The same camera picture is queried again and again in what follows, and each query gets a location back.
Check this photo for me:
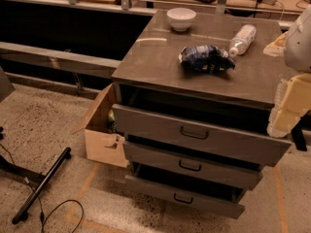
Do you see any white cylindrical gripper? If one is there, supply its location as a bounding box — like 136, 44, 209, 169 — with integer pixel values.
266, 73, 311, 138

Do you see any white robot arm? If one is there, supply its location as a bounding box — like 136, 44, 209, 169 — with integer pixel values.
267, 6, 311, 138

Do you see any grey top drawer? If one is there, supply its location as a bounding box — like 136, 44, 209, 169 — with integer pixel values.
111, 103, 293, 167

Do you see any grey drawer cabinet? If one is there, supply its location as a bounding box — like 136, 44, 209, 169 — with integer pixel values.
111, 9, 300, 115

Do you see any clear plastic bottle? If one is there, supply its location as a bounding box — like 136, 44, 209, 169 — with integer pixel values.
229, 24, 257, 57

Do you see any blue crumpled chip bag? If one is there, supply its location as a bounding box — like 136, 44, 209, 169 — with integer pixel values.
179, 45, 235, 74

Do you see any white ceramic bowl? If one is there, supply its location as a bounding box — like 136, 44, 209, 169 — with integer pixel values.
166, 8, 196, 32

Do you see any green item in box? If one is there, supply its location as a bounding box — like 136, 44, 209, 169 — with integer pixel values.
108, 110, 116, 132

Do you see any cardboard box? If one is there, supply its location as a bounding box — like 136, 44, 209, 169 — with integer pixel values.
71, 84, 128, 168

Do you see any black metal bar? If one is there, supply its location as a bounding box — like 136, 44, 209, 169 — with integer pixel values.
12, 148, 71, 225

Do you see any grey metal rail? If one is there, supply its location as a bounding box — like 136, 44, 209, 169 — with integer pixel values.
0, 42, 120, 79

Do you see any black cable on floor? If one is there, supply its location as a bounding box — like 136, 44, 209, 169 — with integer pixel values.
0, 143, 85, 233

